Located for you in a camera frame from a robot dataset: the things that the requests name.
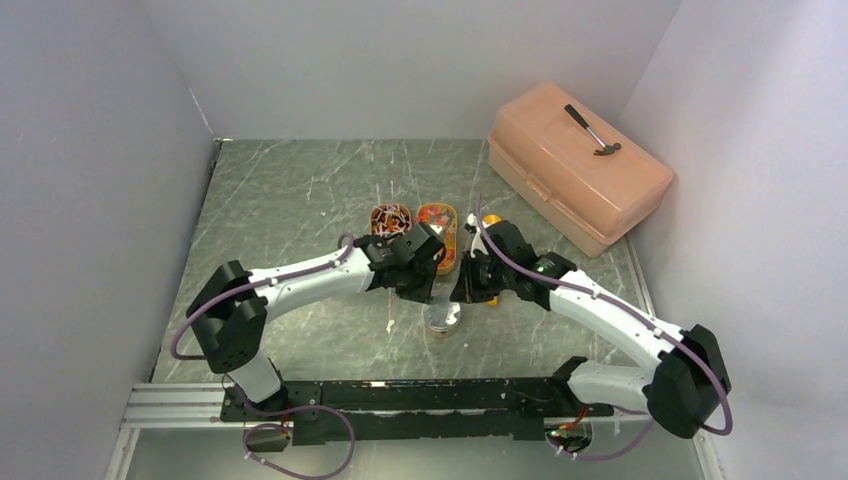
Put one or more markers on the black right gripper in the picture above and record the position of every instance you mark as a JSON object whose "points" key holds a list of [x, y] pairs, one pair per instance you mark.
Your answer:
{"points": [[466, 289]]}

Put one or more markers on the black handled hammer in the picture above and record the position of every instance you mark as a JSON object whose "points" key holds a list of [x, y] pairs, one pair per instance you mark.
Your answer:
{"points": [[604, 149]]}

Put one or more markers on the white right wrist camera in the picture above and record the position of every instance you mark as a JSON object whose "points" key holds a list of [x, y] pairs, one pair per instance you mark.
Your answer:
{"points": [[475, 245]]}

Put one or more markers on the pink oval lollipop tray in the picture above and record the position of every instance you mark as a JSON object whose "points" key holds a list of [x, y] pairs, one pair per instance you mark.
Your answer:
{"points": [[386, 220]]}

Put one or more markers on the peach plastic toolbox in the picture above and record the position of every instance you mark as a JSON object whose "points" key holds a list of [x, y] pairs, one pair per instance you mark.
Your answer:
{"points": [[547, 158]]}

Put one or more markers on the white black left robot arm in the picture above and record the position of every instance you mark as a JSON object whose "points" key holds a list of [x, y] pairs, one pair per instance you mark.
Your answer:
{"points": [[229, 315]]}

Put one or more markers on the round metal jar lid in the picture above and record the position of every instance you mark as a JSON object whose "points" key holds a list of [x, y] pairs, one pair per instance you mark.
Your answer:
{"points": [[441, 310]]}

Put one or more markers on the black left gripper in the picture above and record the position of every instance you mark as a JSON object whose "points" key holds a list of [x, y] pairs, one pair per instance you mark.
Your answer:
{"points": [[422, 294]]}

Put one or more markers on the aluminium frame rail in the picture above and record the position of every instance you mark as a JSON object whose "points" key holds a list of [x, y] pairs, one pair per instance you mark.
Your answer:
{"points": [[174, 406]]}

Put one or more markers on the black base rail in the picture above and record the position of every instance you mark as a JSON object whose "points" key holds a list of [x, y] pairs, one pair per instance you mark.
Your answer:
{"points": [[521, 408]]}

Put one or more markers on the yellow plastic scoop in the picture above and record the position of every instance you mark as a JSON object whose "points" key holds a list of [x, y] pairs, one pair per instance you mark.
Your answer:
{"points": [[485, 222]]}

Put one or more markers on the yellow oval gummy tray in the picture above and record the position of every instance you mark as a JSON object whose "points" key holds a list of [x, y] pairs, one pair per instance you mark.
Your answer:
{"points": [[443, 218]]}

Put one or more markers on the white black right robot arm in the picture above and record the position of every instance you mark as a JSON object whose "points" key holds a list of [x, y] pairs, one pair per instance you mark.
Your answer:
{"points": [[679, 377]]}

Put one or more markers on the clear plastic jar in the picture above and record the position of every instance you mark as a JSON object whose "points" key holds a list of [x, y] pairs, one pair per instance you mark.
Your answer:
{"points": [[442, 328]]}

